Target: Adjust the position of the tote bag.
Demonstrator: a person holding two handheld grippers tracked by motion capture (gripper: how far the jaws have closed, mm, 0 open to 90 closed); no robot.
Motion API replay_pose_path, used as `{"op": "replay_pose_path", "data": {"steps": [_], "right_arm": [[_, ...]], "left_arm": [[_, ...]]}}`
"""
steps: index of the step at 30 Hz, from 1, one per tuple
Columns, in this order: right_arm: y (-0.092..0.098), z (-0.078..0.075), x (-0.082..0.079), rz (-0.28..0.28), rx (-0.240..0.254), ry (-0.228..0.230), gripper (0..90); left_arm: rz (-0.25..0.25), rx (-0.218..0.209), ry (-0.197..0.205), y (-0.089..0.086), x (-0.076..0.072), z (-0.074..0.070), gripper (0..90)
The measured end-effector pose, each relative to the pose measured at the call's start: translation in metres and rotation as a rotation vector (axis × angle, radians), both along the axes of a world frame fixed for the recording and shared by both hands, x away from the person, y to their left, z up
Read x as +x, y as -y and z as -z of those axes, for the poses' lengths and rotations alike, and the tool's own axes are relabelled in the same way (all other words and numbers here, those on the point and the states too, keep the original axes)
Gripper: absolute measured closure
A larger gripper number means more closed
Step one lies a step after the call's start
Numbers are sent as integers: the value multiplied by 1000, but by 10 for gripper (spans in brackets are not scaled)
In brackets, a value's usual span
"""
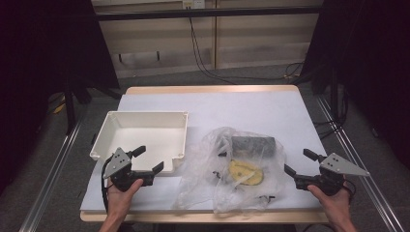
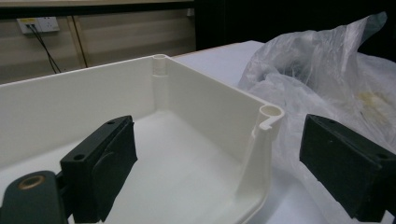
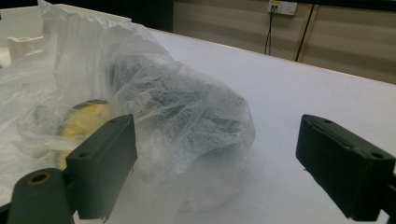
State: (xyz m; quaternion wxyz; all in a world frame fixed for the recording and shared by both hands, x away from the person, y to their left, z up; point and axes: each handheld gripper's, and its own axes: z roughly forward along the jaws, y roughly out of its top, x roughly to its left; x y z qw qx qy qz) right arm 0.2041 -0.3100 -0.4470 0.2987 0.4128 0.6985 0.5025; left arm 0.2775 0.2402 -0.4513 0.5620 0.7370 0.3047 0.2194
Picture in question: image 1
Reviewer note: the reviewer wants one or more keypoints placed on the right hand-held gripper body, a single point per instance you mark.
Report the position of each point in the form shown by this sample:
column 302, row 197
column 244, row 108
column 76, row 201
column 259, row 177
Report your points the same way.
column 335, row 166

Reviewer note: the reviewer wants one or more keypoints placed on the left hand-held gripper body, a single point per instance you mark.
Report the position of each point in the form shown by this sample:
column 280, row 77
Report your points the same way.
column 124, row 179

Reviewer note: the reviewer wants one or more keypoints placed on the white plastic box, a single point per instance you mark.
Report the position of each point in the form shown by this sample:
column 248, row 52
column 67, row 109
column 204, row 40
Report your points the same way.
column 151, row 135

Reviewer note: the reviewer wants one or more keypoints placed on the grey block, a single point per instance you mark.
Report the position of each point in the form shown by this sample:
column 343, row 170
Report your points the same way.
column 254, row 146

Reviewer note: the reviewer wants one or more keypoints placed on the clear plastic bag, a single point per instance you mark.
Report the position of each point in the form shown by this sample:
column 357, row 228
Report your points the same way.
column 199, row 180

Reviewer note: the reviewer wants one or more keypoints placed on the yellow round sponge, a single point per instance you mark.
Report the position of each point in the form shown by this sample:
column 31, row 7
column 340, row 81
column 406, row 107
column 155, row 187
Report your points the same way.
column 245, row 172

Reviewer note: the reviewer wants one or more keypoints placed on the person's left hand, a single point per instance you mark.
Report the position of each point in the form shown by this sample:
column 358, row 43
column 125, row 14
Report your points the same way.
column 121, row 201

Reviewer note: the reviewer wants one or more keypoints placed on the person's right hand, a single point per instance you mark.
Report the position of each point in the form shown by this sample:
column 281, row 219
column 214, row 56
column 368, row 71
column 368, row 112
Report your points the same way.
column 333, row 206

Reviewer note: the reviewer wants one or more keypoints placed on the black stand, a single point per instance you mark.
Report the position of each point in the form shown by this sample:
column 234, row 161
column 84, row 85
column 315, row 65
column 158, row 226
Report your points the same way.
column 69, row 109

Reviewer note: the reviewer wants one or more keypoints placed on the black curtain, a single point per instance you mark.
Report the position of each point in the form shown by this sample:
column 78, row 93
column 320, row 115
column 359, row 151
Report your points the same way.
column 370, row 64
column 38, row 64

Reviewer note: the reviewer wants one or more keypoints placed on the black horizontal bar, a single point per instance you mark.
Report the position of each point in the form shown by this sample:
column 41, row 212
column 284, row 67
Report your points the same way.
column 209, row 13

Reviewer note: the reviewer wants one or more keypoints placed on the metal floor rail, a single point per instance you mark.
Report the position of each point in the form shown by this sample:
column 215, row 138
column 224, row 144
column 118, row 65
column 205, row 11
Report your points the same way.
column 361, row 161
column 51, row 180

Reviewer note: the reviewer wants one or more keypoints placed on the wooden wall panel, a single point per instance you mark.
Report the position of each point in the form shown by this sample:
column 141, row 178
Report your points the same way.
column 257, row 38

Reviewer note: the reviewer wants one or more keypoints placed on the white wall socket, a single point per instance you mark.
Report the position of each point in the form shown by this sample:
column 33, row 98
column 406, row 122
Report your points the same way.
column 193, row 4

